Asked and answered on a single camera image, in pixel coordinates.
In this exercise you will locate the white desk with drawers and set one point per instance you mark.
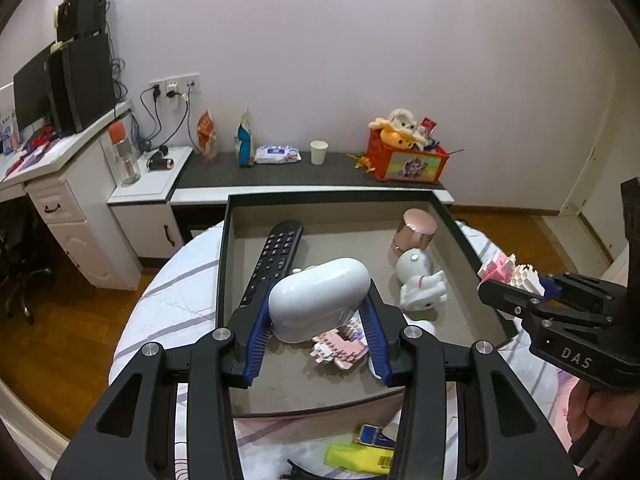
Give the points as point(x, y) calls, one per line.
point(75, 200)

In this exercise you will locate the orange snack bag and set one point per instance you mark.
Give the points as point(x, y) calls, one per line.
point(207, 137)

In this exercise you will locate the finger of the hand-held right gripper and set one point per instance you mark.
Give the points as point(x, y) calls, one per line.
point(505, 297)
point(580, 290)

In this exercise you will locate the white paper cup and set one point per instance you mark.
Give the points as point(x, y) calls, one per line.
point(318, 152)

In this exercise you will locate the yellow and white plush toy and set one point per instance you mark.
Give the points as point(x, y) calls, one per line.
point(400, 132)

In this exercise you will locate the large black speaker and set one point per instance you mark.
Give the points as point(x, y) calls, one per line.
point(82, 82)

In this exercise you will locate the white and pink block toy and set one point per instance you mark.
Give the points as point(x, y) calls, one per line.
point(505, 270)

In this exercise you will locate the clear bottle with orange cap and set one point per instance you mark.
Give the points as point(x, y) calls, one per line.
point(125, 155)

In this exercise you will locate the blue and white box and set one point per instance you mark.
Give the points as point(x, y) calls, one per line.
point(7, 132)

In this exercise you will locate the white oval case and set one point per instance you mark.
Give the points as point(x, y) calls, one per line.
point(315, 295)

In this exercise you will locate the red toy crate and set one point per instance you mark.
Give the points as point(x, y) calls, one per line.
point(410, 165)

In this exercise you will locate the white door frame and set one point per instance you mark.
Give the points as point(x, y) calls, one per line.
point(585, 175)

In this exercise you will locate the blue and white bag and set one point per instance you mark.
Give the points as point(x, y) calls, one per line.
point(245, 142)

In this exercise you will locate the white dog toy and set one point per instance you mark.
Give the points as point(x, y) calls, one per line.
point(420, 280)

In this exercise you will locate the round table striped cloth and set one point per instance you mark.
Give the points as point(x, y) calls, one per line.
point(165, 300)

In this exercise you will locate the large black remote control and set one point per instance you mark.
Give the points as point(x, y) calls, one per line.
point(277, 255)

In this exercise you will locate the black office chair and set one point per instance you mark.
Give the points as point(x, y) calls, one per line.
point(15, 260)

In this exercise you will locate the pink box with black rim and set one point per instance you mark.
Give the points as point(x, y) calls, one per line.
point(340, 220)

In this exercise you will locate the dark-top low cabinet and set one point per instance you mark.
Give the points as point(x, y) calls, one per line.
point(310, 175)

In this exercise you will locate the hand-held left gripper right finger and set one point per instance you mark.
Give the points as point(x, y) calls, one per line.
point(375, 340)

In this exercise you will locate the small orange toy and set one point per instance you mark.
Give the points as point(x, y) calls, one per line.
point(362, 161)

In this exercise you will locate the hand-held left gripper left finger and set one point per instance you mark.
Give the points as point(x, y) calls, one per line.
point(257, 340)

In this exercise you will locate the person's right hand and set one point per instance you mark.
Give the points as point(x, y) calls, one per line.
point(577, 410)

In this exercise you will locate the yellow packet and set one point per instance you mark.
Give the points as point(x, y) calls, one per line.
point(357, 457)

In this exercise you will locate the white wall outlet strip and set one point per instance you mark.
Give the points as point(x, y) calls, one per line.
point(175, 82)

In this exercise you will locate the wet wipes pack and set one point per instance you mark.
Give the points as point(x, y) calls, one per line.
point(277, 154)

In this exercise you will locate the blue packet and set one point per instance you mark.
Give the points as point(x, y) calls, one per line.
point(375, 435)

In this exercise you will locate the white bed frame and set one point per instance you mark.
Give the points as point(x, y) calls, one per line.
point(30, 420)

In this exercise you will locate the small black device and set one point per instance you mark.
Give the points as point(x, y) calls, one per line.
point(160, 161)

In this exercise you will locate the red papers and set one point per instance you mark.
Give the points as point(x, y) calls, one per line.
point(40, 139)

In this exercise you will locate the rose gold metal jar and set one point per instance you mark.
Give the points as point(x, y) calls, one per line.
point(415, 230)

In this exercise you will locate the black computer monitor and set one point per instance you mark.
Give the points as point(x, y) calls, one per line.
point(32, 85)

